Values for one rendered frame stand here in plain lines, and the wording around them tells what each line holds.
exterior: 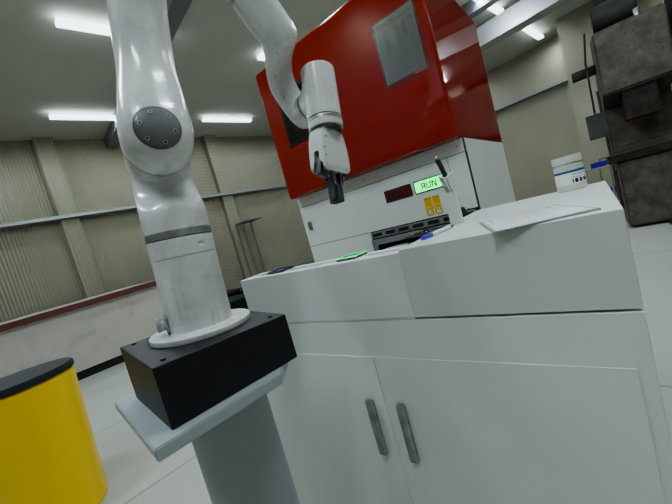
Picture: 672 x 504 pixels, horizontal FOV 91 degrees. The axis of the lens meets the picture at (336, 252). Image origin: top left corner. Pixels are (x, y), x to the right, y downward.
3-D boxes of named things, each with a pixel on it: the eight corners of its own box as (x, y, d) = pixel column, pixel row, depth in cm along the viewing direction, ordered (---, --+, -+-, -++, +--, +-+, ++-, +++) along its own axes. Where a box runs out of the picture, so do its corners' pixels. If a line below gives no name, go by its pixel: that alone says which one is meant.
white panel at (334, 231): (321, 275, 169) (300, 198, 166) (490, 248, 118) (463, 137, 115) (317, 276, 167) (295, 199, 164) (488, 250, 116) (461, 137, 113)
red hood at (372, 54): (369, 188, 219) (345, 97, 214) (502, 142, 168) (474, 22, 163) (289, 200, 160) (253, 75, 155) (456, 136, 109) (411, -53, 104)
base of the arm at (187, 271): (154, 357, 54) (124, 245, 52) (147, 337, 70) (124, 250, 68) (263, 319, 64) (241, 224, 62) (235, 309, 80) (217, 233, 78)
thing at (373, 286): (274, 313, 110) (262, 272, 109) (431, 302, 76) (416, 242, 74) (252, 324, 103) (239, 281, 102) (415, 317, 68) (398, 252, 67)
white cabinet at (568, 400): (393, 433, 162) (349, 272, 155) (669, 490, 101) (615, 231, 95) (307, 556, 112) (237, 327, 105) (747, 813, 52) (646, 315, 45)
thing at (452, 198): (455, 222, 92) (444, 175, 91) (470, 219, 89) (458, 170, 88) (448, 226, 87) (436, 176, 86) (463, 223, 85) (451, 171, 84)
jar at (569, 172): (558, 192, 98) (551, 160, 97) (588, 185, 94) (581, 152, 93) (556, 194, 93) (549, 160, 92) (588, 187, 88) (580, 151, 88)
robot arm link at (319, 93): (299, 127, 82) (319, 108, 75) (291, 76, 83) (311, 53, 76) (327, 131, 87) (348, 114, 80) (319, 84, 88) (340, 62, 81)
